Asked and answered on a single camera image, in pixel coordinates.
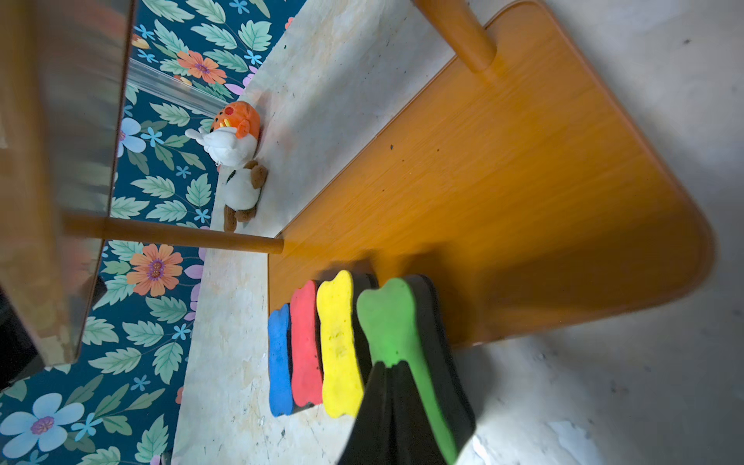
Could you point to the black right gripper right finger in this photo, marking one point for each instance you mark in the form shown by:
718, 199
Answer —
413, 439

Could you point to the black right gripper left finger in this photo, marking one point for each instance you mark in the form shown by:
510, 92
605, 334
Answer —
372, 437

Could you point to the blue eraser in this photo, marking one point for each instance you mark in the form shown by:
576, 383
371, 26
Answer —
281, 402

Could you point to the red eraser shelf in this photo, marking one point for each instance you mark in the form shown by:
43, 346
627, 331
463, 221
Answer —
307, 376

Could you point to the green eraser shelf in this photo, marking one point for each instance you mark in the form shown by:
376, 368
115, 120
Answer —
402, 322

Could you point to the yellow eraser shelf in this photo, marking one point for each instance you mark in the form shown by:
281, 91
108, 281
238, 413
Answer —
343, 385

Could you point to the brown white plush dog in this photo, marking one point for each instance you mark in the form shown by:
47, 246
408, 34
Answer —
242, 191

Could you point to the white orange plush toy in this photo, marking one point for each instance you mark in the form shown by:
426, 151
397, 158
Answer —
232, 139

